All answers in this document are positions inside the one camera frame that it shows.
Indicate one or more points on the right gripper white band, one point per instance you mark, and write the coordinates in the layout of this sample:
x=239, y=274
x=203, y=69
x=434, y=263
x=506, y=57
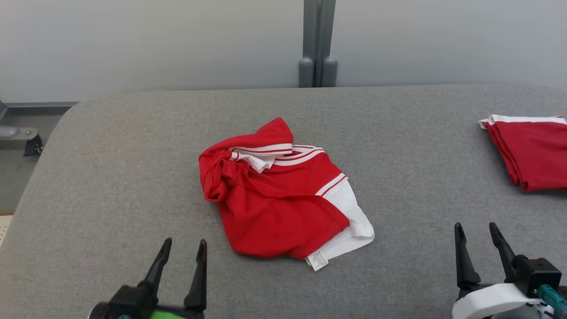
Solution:
x=491, y=301

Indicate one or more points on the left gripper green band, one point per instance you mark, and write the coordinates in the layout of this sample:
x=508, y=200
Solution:
x=175, y=313

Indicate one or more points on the plain red garment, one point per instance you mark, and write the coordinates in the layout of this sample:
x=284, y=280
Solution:
x=536, y=155

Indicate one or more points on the red garment with white stripes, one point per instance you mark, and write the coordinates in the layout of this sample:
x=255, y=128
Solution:
x=274, y=208

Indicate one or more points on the grey metal leg with caster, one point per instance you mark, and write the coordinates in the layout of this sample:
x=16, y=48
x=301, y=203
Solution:
x=17, y=133

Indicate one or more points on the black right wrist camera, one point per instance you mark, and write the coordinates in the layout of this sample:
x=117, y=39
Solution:
x=536, y=274

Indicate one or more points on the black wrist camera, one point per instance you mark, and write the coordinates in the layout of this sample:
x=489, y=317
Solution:
x=130, y=303
x=536, y=274

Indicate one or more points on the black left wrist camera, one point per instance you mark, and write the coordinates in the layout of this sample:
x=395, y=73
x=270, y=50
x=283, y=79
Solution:
x=130, y=303

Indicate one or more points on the grey partition post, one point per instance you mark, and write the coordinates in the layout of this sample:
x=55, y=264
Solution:
x=316, y=35

